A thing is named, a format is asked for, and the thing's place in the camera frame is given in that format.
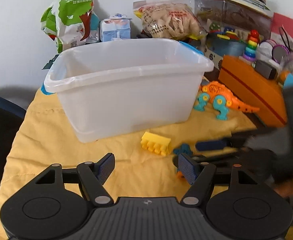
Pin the orange teal toy dinosaur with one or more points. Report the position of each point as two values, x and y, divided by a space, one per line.
222 100

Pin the teal toy figure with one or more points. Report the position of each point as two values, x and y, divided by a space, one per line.
183 148

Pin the light blue box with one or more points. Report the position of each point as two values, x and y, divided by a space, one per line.
288 81

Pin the bag of wooden pieces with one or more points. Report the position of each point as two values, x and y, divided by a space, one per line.
171 19

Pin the tissue pack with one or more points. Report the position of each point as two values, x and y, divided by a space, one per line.
115 27

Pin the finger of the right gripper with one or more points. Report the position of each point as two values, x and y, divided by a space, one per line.
223 157
211 145

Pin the yellow building brick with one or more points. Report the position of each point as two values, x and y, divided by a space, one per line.
155 143

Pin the green white plastic bag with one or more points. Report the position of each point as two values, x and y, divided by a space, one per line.
71 23

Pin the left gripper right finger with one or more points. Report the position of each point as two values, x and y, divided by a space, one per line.
200 176

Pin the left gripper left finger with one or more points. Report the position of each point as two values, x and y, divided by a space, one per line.
92 177

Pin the orange box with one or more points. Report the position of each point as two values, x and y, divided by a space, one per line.
255 90

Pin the dark green carton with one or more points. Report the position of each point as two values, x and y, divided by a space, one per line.
50 62

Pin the rainbow stacking ring toy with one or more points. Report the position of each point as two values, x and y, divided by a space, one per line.
249 52

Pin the white plastic bin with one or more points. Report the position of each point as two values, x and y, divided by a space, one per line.
123 86

